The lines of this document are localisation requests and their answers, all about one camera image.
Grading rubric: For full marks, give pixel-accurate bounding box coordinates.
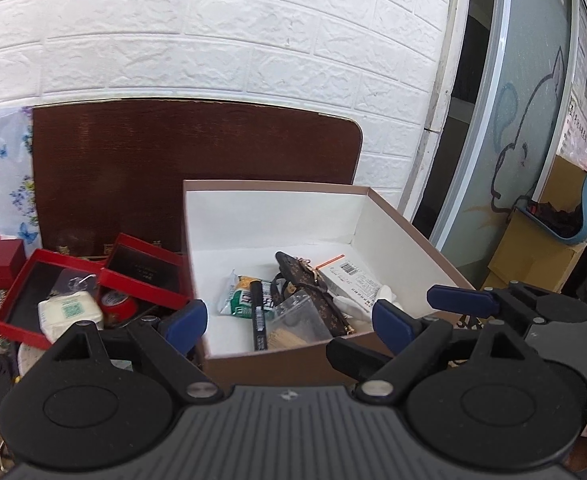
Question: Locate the brown patterned pouch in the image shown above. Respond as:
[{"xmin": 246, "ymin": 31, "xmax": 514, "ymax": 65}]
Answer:
[{"xmin": 270, "ymin": 251, "xmax": 359, "ymax": 336}]

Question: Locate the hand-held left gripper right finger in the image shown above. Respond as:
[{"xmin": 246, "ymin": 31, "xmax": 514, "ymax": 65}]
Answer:
[{"xmin": 356, "ymin": 299, "xmax": 524, "ymax": 403}]

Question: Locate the red gift box tray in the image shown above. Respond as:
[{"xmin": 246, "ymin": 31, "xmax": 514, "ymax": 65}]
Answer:
[
  {"xmin": 100, "ymin": 232, "xmax": 194, "ymax": 311},
  {"xmin": 0, "ymin": 249, "xmax": 119, "ymax": 351}
]

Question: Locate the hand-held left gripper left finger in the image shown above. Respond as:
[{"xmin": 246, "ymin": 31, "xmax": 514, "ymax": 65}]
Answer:
[{"xmin": 48, "ymin": 299, "xmax": 224, "ymax": 402}]

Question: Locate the white package with orange corner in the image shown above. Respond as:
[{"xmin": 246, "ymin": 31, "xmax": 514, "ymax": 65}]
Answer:
[{"xmin": 317, "ymin": 254, "xmax": 381, "ymax": 308}]

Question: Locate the clear toothpick container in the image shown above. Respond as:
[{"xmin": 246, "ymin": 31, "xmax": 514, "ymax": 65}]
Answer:
[{"xmin": 266, "ymin": 294, "xmax": 334, "ymax": 351}]

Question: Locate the white tissue packet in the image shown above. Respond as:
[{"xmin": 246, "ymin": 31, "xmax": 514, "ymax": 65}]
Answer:
[{"xmin": 37, "ymin": 291, "xmax": 105, "ymax": 343}]

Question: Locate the green yellow snack packet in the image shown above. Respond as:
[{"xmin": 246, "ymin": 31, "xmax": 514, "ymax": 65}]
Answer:
[{"xmin": 218, "ymin": 270, "xmax": 276, "ymax": 318}]

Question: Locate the frosted sliding glass door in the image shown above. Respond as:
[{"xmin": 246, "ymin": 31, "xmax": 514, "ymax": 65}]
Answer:
[{"xmin": 431, "ymin": 0, "xmax": 574, "ymax": 261}]

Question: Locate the clear plastic bag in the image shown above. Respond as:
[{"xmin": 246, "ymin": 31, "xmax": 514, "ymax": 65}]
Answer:
[{"xmin": 50, "ymin": 267, "xmax": 99, "ymax": 296}]

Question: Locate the red tape roll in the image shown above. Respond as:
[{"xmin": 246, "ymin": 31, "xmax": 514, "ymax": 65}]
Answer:
[{"xmin": 98, "ymin": 290, "xmax": 138, "ymax": 322}]

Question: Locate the brown cardboard carton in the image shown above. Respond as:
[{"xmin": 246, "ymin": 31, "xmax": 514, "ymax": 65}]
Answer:
[{"xmin": 481, "ymin": 155, "xmax": 587, "ymax": 293}]

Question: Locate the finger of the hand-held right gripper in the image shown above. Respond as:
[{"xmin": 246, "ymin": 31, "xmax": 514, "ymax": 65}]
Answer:
[
  {"xmin": 427, "ymin": 282, "xmax": 587, "ymax": 346},
  {"xmin": 326, "ymin": 337, "xmax": 394, "ymax": 381}
]

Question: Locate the white cardboard box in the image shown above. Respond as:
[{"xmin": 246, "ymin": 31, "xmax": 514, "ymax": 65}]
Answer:
[{"xmin": 180, "ymin": 180, "xmax": 477, "ymax": 388}]

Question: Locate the black marker pen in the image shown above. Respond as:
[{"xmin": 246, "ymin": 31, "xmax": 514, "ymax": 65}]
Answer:
[{"xmin": 250, "ymin": 280, "xmax": 269, "ymax": 352}]

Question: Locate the dark wooden desktop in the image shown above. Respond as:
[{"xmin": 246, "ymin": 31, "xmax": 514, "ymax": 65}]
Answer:
[{"xmin": 30, "ymin": 99, "xmax": 364, "ymax": 261}]

